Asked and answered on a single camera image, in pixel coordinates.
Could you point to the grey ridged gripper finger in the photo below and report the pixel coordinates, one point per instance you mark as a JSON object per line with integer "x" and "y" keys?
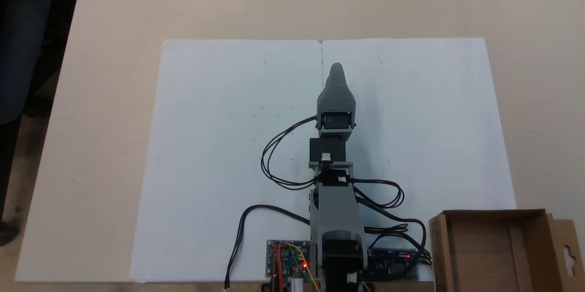
{"x": 337, "y": 93}

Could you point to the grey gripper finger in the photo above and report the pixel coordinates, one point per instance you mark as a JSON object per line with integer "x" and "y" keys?
{"x": 326, "y": 84}

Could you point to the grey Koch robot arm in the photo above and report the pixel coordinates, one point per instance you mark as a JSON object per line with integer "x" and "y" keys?
{"x": 337, "y": 219}

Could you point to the white paper sheet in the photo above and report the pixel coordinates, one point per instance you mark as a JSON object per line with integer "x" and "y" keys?
{"x": 219, "y": 155}
{"x": 425, "y": 136}

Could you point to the circuit board with blue terminals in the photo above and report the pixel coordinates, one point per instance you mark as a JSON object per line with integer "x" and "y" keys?
{"x": 388, "y": 264}

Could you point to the white USB plug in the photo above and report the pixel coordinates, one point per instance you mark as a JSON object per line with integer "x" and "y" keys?
{"x": 297, "y": 285}

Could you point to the brown cardboard box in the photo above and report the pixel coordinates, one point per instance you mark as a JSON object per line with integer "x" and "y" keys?
{"x": 484, "y": 255}

